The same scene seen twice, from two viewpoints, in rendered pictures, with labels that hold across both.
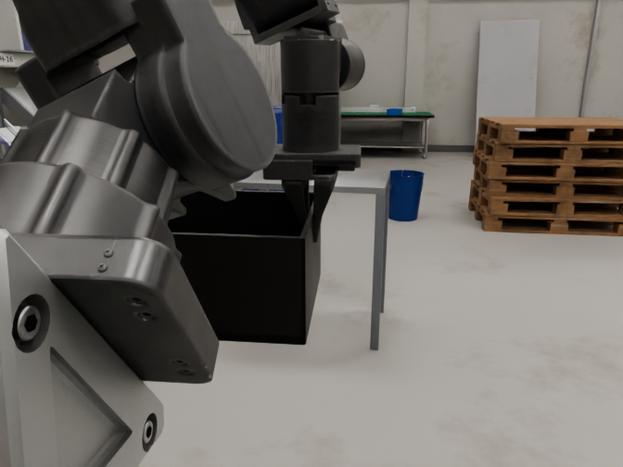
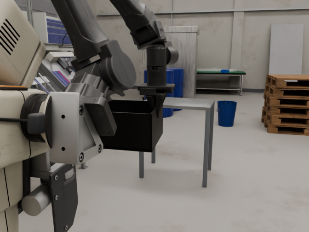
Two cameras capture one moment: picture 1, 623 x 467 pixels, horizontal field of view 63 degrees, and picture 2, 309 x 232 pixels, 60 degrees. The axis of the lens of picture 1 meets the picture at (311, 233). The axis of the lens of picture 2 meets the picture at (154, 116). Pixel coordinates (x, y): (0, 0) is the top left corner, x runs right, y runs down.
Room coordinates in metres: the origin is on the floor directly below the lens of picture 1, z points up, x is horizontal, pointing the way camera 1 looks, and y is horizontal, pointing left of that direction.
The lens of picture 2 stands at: (-0.26, -0.08, 1.29)
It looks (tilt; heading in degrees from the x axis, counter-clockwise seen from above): 13 degrees down; 6
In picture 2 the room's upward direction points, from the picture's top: straight up
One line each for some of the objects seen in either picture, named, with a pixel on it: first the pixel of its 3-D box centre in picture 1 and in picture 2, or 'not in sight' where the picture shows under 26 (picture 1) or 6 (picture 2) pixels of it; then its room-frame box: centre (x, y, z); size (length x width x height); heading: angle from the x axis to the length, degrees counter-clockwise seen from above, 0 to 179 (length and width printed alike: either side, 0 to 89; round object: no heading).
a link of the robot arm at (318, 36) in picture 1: (311, 67); (157, 56); (0.52, 0.00, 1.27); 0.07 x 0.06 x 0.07; 159
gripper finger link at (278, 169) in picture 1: (302, 198); (153, 102); (0.52, 0.01, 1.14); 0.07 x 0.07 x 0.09; 84
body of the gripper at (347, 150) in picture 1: (311, 130); (156, 78); (0.52, 0.00, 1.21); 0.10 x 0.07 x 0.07; 84
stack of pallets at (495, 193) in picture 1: (551, 171); (305, 103); (4.47, -2.14, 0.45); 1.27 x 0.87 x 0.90; 84
